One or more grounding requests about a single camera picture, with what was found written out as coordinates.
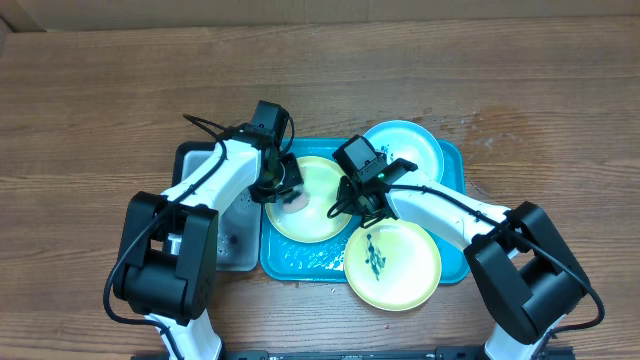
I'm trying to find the pink green sponge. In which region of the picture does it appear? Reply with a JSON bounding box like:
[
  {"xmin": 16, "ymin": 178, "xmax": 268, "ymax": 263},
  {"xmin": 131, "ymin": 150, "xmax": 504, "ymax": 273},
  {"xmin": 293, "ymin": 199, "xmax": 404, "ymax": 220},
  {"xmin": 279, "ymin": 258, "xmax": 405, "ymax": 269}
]
[{"xmin": 281, "ymin": 191, "xmax": 309, "ymax": 214}]

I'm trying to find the yellow plate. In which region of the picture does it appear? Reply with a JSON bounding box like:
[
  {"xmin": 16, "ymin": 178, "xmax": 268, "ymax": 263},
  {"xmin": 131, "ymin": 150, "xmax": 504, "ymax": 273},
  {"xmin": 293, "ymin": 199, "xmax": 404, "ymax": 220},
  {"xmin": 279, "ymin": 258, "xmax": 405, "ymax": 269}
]
[
  {"xmin": 344, "ymin": 219, "xmax": 442, "ymax": 312},
  {"xmin": 266, "ymin": 156, "xmax": 351, "ymax": 243}
]

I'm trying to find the light blue plate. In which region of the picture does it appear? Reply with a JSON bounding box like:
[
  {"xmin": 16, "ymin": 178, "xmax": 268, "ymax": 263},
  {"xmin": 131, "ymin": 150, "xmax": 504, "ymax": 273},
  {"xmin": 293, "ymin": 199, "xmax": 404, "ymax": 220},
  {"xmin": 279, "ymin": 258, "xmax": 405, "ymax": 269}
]
[{"xmin": 364, "ymin": 120, "xmax": 444, "ymax": 182}]

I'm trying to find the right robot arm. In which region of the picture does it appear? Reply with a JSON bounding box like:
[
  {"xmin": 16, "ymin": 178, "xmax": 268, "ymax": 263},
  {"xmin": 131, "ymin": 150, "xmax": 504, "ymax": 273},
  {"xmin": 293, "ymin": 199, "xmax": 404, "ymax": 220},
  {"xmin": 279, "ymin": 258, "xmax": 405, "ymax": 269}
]
[{"xmin": 328, "ymin": 135, "xmax": 592, "ymax": 359}]

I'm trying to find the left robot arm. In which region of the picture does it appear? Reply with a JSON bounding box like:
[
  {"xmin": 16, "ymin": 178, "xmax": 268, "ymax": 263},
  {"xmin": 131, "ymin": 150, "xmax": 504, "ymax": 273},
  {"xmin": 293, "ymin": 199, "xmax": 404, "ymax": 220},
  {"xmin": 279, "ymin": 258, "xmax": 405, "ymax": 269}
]
[{"xmin": 103, "ymin": 101, "xmax": 303, "ymax": 359}]

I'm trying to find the black metal sponge tray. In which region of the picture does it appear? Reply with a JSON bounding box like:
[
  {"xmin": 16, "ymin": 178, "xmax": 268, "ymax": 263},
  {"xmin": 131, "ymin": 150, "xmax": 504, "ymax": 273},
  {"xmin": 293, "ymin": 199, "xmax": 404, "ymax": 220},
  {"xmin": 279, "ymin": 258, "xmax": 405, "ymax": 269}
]
[{"xmin": 171, "ymin": 142, "xmax": 262, "ymax": 272}]

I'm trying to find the teal plastic tray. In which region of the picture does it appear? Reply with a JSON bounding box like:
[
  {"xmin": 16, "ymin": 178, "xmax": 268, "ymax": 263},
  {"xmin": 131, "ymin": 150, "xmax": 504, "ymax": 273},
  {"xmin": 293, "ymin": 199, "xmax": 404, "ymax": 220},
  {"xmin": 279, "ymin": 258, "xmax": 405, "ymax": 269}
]
[{"xmin": 260, "ymin": 138, "xmax": 470, "ymax": 285}]

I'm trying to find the yellow plate front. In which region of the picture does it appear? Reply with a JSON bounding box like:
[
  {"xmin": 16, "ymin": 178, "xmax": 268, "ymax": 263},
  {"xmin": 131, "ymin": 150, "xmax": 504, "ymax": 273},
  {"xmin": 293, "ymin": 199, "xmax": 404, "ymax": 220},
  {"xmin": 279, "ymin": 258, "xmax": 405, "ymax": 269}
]
[{"xmin": 344, "ymin": 219, "xmax": 442, "ymax": 312}]

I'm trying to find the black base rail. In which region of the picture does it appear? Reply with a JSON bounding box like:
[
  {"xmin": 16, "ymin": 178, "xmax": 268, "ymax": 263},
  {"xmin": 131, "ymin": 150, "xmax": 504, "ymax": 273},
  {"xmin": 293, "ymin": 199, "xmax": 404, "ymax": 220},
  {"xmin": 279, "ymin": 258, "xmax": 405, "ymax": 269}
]
[{"xmin": 130, "ymin": 345, "xmax": 576, "ymax": 360}]

